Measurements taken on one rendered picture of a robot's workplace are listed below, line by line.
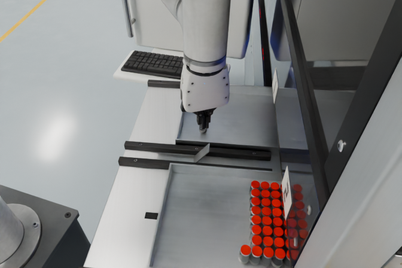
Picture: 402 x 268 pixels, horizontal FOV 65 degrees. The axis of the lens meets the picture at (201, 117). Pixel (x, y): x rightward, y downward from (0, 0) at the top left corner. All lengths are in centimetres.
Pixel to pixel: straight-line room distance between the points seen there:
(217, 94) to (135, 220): 34
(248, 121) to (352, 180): 65
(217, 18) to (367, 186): 36
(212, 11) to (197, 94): 18
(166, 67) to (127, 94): 126
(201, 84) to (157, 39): 81
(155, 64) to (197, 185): 64
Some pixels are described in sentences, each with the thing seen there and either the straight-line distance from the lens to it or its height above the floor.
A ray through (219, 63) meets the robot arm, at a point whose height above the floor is 122.
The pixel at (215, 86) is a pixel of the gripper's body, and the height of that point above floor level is 115.
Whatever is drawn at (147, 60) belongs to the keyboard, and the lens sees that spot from 133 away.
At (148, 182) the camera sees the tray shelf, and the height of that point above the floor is 88.
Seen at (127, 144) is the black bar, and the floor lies 90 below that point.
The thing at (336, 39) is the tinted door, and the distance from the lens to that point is 47.
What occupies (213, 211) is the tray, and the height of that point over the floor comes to 88.
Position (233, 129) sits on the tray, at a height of 88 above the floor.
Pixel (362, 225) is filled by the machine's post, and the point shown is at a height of 126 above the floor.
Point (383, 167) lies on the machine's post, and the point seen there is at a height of 134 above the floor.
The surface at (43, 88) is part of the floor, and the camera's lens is 279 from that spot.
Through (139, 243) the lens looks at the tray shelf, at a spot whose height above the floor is 88.
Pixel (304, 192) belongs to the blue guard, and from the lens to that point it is 53.
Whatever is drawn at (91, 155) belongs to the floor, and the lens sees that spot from 212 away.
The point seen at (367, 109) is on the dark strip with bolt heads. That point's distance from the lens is 34.
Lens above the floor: 155
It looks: 44 degrees down
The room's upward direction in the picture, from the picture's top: straight up
